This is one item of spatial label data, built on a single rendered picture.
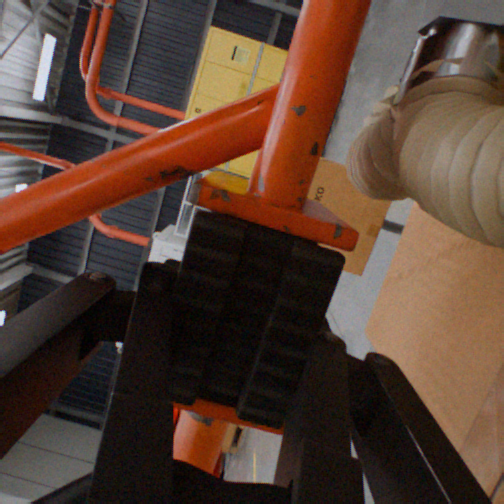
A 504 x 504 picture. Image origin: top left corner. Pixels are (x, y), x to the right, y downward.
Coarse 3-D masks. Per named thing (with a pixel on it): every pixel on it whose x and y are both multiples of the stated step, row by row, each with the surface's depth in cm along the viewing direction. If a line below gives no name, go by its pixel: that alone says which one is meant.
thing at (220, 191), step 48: (192, 192) 13; (240, 192) 14; (192, 240) 13; (240, 240) 13; (288, 240) 14; (336, 240) 14; (192, 288) 13; (240, 288) 14; (288, 288) 13; (192, 336) 14; (240, 336) 15; (288, 336) 14; (192, 384) 14; (240, 384) 15; (288, 384) 14
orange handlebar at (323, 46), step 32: (320, 0) 13; (352, 0) 13; (320, 32) 13; (352, 32) 13; (288, 64) 14; (320, 64) 13; (288, 96) 14; (320, 96) 14; (288, 128) 14; (320, 128) 14; (256, 160) 19; (288, 160) 14; (256, 192) 15; (288, 192) 15; (192, 416) 17; (192, 448) 17
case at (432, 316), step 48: (432, 240) 29; (384, 288) 35; (432, 288) 27; (480, 288) 22; (384, 336) 32; (432, 336) 26; (480, 336) 21; (432, 384) 24; (480, 384) 20; (480, 432) 19; (480, 480) 18
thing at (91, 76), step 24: (96, 0) 714; (96, 24) 731; (96, 48) 704; (96, 72) 716; (96, 96) 731; (120, 96) 753; (120, 120) 733; (0, 144) 802; (96, 216) 748; (144, 240) 743
